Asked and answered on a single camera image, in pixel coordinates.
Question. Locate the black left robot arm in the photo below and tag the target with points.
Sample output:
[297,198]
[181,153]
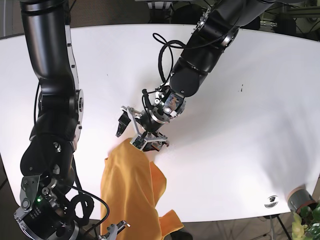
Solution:
[183,67]

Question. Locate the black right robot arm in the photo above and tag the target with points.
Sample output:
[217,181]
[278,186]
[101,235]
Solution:
[59,101]

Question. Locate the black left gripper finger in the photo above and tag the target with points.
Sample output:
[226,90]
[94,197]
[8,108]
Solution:
[148,141]
[129,115]

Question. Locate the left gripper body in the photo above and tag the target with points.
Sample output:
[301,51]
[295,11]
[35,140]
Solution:
[160,107]

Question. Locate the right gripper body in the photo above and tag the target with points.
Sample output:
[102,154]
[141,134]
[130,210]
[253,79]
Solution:
[46,214]

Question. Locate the orange T-shirt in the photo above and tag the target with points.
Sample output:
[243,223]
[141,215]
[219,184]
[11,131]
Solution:
[132,185]

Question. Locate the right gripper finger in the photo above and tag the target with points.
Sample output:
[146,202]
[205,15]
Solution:
[113,230]

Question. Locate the grey plant pot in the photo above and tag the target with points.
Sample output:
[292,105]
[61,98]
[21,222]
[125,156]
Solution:
[299,198]

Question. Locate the right silver table grommet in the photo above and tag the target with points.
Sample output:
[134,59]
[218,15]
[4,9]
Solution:
[271,201]

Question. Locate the green potted plant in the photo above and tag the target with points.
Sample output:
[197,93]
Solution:
[306,224]

